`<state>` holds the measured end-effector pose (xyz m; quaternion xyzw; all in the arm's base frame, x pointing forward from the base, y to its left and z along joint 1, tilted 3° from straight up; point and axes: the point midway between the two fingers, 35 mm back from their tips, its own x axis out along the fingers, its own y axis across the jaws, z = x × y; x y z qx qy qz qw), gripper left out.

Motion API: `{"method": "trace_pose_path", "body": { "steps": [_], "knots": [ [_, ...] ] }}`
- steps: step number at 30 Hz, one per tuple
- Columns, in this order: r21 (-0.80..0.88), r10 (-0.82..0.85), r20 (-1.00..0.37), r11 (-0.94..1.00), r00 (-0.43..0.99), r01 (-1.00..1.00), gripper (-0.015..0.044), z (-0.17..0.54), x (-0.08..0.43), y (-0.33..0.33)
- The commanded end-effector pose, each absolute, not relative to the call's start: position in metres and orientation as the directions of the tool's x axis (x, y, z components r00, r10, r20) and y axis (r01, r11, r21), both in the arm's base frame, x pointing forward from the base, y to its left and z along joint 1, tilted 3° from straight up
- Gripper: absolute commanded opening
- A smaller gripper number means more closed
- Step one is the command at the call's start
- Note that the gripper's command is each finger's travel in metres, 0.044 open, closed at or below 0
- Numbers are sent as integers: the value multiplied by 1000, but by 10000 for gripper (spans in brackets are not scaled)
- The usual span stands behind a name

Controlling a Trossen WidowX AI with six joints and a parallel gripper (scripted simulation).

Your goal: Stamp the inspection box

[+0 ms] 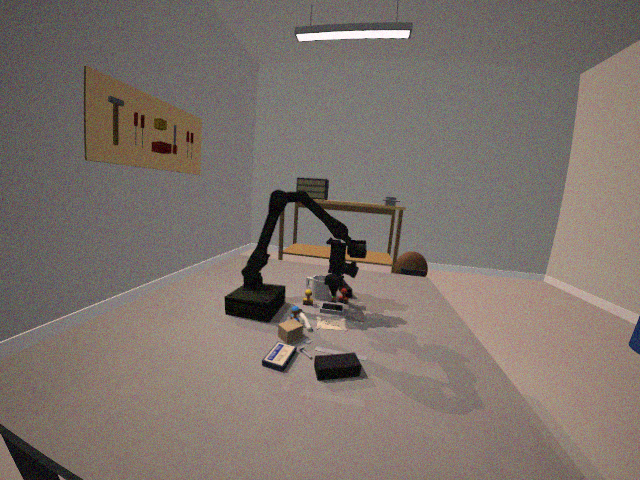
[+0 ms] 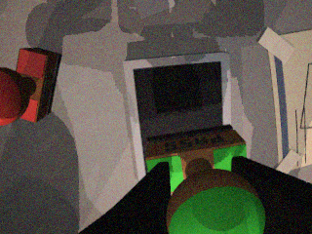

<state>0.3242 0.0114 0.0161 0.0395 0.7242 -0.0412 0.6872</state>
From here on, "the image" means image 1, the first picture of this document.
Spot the small brown cardboard box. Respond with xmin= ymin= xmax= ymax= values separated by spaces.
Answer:
xmin=278 ymin=318 xmax=303 ymax=344

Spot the cream inspection card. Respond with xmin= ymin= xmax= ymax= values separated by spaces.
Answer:
xmin=315 ymin=317 xmax=347 ymax=331

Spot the grey flat bar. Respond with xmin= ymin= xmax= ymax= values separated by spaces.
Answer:
xmin=315 ymin=346 xmax=367 ymax=361

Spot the grey mug with cream rim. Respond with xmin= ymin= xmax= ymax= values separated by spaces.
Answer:
xmin=306 ymin=275 xmax=330 ymax=299

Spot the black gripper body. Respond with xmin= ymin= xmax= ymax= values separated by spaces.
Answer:
xmin=324 ymin=256 xmax=345 ymax=287

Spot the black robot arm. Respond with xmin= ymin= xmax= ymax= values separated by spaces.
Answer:
xmin=241 ymin=190 xmax=367 ymax=291

